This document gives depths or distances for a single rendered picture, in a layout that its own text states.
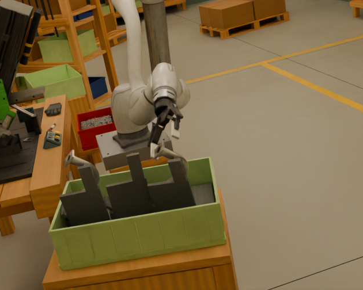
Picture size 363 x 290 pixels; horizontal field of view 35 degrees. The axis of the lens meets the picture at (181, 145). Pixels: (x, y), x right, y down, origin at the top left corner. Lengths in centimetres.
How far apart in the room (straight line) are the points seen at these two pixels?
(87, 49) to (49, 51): 38
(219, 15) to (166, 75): 671
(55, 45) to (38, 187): 344
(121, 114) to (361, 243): 159
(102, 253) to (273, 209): 194
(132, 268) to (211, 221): 32
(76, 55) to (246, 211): 263
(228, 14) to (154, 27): 626
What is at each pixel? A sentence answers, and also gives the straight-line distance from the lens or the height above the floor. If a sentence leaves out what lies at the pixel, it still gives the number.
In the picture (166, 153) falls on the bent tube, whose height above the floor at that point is 115.
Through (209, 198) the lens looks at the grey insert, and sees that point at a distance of 230.
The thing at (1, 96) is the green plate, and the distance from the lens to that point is 317.
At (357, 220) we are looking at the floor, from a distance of 368.
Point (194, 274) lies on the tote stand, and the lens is 208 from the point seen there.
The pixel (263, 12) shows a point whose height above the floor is 22.
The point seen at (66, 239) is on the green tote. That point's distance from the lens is 211.
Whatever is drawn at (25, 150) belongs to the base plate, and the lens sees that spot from 314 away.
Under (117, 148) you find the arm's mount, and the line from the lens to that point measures 278.
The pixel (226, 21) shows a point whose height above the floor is 25.
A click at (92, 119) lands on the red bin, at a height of 88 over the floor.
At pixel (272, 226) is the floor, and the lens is 368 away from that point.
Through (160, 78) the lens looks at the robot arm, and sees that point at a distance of 219.
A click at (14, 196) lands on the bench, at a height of 88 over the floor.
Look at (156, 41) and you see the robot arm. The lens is 268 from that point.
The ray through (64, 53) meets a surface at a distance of 589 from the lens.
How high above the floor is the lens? 192
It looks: 22 degrees down
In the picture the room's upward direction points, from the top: 11 degrees counter-clockwise
